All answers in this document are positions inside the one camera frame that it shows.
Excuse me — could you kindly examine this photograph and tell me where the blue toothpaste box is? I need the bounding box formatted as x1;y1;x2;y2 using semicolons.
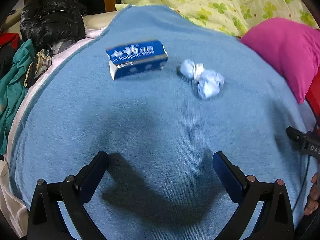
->
106;40;168;80

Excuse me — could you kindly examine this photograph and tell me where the blue towel blanket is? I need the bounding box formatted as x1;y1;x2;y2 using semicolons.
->
9;6;317;239

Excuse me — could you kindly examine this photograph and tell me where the black puffer jacket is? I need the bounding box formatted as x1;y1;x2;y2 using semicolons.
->
20;0;86;50

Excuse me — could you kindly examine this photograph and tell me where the green clover quilt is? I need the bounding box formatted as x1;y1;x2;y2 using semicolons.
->
115;0;319;36

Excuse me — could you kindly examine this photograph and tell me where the red garment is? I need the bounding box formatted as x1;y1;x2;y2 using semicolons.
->
0;33;21;50

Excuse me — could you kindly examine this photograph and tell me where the magenta pillow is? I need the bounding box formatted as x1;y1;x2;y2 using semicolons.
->
240;17;319;104

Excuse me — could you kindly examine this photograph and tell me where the light blue face mask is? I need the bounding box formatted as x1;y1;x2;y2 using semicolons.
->
179;59;225;99

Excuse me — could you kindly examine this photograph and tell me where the teal garment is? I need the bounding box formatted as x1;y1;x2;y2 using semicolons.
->
0;39;36;155

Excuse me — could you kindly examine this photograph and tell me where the person right hand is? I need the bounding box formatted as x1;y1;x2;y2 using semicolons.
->
304;173;319;216

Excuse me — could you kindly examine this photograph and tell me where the red paper gift bag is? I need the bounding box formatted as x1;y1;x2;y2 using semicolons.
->
306;71;320;117

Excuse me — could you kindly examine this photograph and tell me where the white bed sheet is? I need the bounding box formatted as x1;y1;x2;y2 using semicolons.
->
0;28;106;238

